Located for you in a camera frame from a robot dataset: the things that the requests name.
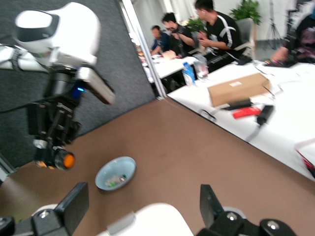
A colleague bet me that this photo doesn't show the red flat packet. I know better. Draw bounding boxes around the red flat packet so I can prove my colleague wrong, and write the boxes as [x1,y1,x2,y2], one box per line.
[232,106,262,120]

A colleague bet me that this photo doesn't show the white lunch box grey latches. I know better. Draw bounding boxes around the white lunch box grey latches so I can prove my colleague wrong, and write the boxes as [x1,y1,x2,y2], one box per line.
[97,203,194,236]

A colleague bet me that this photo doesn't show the person in blue shirt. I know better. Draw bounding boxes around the person in blue shirt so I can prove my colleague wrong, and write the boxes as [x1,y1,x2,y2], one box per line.
[149,25,171,56]

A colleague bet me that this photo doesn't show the green leafy plant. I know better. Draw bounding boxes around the green leafy plant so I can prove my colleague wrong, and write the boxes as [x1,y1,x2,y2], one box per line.
[186,17,208,33]
[229,0,262,25]

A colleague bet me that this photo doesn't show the clear plastic packet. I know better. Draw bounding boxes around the clear plastic packet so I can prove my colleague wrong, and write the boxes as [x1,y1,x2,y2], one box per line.
[192,54,210,80]

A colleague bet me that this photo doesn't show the blue white package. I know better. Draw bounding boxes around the blue white package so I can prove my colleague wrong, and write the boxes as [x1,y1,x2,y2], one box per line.
[182,61,197,87]

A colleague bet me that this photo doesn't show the black oblong device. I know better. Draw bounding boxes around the black oblong device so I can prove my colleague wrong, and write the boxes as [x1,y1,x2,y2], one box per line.
[220,98,252,111]

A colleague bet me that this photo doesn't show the white desk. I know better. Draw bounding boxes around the white desk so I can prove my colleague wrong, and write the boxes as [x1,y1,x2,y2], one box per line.
[144,55,198,80]

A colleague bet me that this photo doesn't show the red white basket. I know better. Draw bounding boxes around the red white basket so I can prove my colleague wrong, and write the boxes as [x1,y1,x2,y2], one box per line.
[294,137,315,176]

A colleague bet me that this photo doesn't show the grey wooden-armed chair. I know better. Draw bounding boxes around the grey wooden-armed chair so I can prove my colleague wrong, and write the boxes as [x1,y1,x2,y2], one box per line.
[235,18,258,60]

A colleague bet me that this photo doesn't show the large white table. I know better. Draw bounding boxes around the large white table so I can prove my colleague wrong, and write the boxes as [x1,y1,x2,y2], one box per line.
[167,60,315,183]

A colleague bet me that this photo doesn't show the brown cardboard box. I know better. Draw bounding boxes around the brown cardboard box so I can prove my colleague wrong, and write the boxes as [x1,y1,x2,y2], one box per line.
[207,72,272,108]

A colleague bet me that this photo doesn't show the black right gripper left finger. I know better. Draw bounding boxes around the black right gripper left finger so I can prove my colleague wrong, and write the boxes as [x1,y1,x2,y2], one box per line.
[0,181,90,236]

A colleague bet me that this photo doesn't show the light blue round plate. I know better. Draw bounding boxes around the light blue round plate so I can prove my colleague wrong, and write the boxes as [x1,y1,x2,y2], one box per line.
[94,156,137,192]

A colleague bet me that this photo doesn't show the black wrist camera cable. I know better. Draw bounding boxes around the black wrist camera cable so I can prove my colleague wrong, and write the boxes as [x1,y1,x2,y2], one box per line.
[0,96,59,114]

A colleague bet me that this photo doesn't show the black tripod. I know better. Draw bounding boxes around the black tripod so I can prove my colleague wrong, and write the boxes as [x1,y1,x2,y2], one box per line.
[264,0,284,50]

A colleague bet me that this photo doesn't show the grey felt partition panel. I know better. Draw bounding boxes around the grey felt partition panel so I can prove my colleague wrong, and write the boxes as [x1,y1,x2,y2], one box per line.
[0,0,156,170]

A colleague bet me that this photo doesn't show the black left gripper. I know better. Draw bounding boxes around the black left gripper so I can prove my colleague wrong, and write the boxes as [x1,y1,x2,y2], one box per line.
[26,98,82,168]

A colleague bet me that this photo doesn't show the black strapped handheld device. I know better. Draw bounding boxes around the black strapped handheld device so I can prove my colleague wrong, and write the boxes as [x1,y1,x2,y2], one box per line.
[245,104,276,143]

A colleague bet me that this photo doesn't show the person in dark patterned shirt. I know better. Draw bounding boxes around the person in dark patterned shirt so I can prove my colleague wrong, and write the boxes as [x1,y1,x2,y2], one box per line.
[270,9,315,68]

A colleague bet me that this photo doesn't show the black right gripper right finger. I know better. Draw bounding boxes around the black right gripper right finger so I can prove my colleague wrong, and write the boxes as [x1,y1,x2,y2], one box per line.
[196,184,297,236]

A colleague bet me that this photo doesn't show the person in black white-striped shirt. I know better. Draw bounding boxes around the person in black white-striped shirt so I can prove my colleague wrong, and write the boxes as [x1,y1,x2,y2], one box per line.
[194,0,250,72]

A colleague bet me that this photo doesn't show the green white push-button switch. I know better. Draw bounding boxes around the green white push-button switch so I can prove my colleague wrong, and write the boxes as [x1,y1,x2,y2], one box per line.
[105,174,127,188]

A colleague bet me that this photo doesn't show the orange black push-button switch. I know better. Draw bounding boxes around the orange black push-button switch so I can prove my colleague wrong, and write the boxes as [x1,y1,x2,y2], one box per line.
[34,145,76,171]

